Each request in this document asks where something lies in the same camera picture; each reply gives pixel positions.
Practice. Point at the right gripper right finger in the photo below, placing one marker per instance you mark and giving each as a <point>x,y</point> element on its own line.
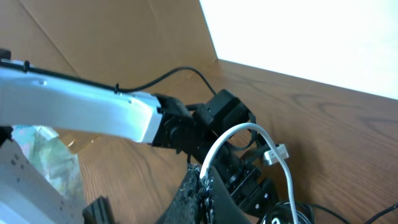
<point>220,208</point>

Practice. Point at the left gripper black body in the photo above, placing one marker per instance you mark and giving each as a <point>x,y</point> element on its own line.
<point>193,129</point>

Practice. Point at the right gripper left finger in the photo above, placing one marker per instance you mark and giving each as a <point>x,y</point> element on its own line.
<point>192,203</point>

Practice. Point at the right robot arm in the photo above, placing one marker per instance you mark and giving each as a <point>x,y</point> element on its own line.
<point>27,194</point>

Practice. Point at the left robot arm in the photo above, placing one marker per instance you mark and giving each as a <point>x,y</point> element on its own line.
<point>33,96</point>

